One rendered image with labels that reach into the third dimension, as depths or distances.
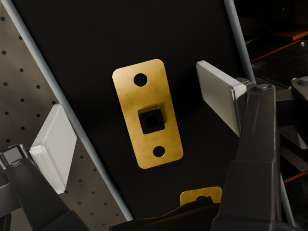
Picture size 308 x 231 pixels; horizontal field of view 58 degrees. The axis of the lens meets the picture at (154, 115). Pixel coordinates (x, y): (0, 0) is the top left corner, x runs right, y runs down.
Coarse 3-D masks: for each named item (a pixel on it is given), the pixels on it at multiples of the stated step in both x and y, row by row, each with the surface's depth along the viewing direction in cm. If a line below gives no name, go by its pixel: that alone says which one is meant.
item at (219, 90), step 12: (204, 72) 18; (216, 72) 17; (204, 84) 19; (216, 84) 16; (228, 84) 15; (240, 84) 14; (204, 96) 20; (216, 96) 17; (228, 96) 15; (240, 96) 14; (216, 108) 18; (228, 108) 15; (240, 108) 14; (228, 120) 16; (240, 120) 15; (240, 132) 15
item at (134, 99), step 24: (120, 72) 20; (144, 72) 20; (120, 96) 20; (144, 96) 20; (168, 96) 21; (144, 120) 20; (168, 120) 21; (144, 144) 22; (168, 144) 22; (144, 168) 23
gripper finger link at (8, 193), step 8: (32, 144) 16; (32, 160) 14; (0, 176) 14; (0, 184) 13; (8, 184) 13; (0, 192) 13; (8, 192) 13; (0, 200) 13; (8, 200) 13; (16, 200) 13; (0, 208) 13; (8, 208) 13; (16, 208) 13; (0, 216) 13
